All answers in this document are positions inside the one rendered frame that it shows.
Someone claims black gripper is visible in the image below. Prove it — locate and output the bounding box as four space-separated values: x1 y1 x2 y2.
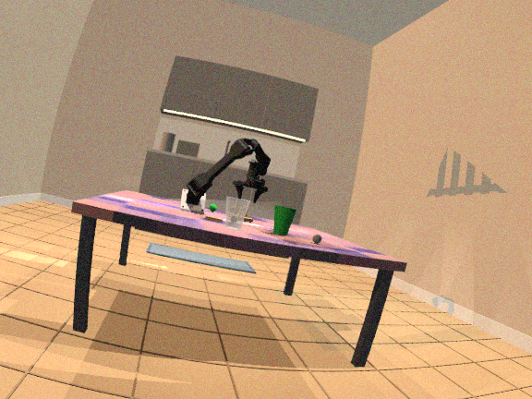
233 172 268 203

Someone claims clear plastic cup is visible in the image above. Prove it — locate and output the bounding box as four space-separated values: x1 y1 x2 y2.
224 196 250 231

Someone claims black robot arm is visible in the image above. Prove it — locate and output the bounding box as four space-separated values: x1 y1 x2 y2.
187 138 271 205

